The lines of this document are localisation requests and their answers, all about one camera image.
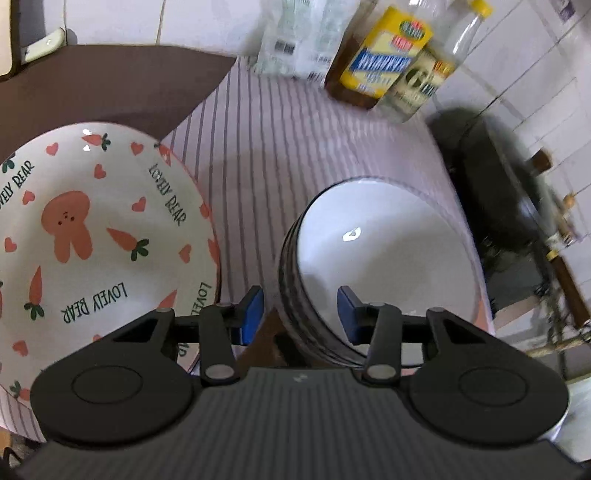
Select clear plastic water bottles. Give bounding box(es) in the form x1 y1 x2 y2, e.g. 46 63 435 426
255 0 352 80

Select wooden handled utensil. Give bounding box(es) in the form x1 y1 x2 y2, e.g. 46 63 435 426
547 249 591 329

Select large white ribbed bowl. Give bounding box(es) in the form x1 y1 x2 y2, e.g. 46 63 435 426
278 176 483 368

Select dark frying pan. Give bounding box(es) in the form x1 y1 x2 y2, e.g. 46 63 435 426
427 107 557 260

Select purple striped tablecloth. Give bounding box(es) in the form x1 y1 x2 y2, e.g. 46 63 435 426
0 55 498 444

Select yellow label cooking wine bottle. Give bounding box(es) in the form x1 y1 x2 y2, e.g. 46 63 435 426
324 0 433 110

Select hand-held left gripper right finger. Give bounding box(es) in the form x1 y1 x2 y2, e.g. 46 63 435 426
337 285 491 387

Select small white ribbed bowl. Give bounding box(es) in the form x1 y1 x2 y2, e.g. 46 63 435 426
298 184 478 361

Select pink bunny print plate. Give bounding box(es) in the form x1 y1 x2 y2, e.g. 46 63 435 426
0 121 222 402

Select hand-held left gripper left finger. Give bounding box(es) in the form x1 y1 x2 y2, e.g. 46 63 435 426
113 285 265 387

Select small white oblong object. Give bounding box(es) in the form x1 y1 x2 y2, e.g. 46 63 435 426
21 28 66 64

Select dark brown mat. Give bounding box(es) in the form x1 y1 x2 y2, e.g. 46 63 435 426
0 45 237 162

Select clear white vinegar bottle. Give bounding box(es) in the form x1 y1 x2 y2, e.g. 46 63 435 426
376 0 493 124

